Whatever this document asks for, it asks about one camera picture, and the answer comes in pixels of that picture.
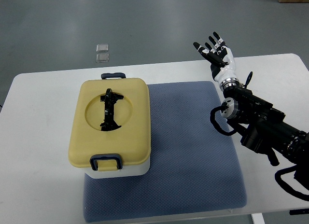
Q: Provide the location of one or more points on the black table bracket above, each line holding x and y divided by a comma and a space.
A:
299, 212

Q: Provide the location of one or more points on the yellow storage box lid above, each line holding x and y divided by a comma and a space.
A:
111, 122

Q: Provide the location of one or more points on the clear floor tile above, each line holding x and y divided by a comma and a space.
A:
102, 47
102, 57

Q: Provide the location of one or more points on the blue textured mat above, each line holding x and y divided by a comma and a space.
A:
193, 167

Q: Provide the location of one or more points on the lower clear floor tile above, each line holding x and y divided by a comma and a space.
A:
102, 57

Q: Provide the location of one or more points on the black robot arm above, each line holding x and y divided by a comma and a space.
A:
261, 126

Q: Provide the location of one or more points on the white storage box base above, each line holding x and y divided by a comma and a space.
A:
108, 169

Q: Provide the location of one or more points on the white table leg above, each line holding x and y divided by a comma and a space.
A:
257, 218

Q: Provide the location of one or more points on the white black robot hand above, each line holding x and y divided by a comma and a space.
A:
220, 57

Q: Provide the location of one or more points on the upper clear floor tile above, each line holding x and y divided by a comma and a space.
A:
102, 47

